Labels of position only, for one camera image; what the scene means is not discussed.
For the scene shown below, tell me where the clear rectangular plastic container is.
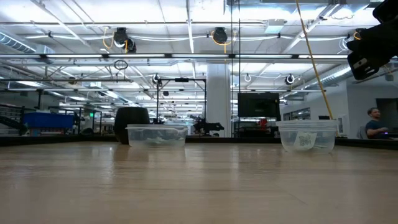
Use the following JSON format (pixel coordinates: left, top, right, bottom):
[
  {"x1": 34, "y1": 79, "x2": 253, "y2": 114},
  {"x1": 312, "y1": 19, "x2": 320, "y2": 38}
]
[{"x1": 125, "y1": 123, "x2": 189, "y2": 148}]

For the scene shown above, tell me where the black aluminium table frame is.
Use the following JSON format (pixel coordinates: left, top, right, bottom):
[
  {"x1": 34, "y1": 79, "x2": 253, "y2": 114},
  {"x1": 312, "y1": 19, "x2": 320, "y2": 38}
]
[{"x1": 0, "y1": 133, "x2": 398, "y2": 151}]

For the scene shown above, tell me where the small pale green packet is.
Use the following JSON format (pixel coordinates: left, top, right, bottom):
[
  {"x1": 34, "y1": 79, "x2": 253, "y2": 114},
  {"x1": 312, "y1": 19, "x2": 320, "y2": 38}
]
[{"x1": 146, "y1": 132, "x2": 175, "y2": 146}]

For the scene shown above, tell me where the long ceiling light strip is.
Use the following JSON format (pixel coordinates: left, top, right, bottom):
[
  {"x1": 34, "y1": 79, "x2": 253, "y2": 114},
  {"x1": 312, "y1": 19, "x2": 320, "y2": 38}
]
[{"x1": 0, "y1": 53, "x2": 398, "y2": 60}]

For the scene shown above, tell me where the white building column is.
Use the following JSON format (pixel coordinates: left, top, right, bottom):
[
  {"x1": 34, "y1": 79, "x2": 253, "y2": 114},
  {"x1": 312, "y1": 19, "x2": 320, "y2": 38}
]
[{"x1": 206, "y1": 63, "x2": 233, "y2": 138}]

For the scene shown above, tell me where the black background station frame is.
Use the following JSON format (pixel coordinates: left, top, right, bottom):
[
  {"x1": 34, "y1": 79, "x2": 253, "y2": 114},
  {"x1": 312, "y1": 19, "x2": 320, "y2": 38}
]
[{"x1": 155, "y1": 77, "x2": 208, "y2": 125}]

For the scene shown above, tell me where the person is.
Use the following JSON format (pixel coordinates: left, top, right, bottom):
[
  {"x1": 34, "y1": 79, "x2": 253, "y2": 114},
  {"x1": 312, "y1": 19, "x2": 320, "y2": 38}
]
[{"x1": 364, "y1": 107, "x2": 391, "y2": 140}]

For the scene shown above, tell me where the blue plastic bin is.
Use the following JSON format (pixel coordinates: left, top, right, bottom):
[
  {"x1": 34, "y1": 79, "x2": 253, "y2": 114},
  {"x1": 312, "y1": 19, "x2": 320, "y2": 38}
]
[{"x1": 23, "y1": 111, "x2": 75, "y2": 129}]

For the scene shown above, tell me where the black monitor screen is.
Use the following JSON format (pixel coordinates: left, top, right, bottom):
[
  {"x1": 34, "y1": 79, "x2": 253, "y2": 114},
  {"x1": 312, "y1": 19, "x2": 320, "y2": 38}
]
[{"x1": 237, "y1": 92, "x2": 281, "y2": 118}]

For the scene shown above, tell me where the yellow hanging cable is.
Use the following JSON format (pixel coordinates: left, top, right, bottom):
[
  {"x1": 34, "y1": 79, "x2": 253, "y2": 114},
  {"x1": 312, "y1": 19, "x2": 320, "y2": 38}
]
[{"x1": 294, "y1": 0, "x2": 335, "y2": 121}]

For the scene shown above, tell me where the green cup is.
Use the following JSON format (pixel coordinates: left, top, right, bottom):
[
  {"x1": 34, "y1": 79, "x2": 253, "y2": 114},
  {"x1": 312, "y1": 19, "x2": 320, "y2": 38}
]
[{"x1": 113, "y1": 106, "x2": 150, "y2": 145}]

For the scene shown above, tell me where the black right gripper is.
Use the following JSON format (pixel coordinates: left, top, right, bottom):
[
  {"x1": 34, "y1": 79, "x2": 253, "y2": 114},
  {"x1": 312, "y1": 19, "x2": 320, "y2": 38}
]
[{"x1": 346, "y1": 18, "x2": 398, "y2": 81}]

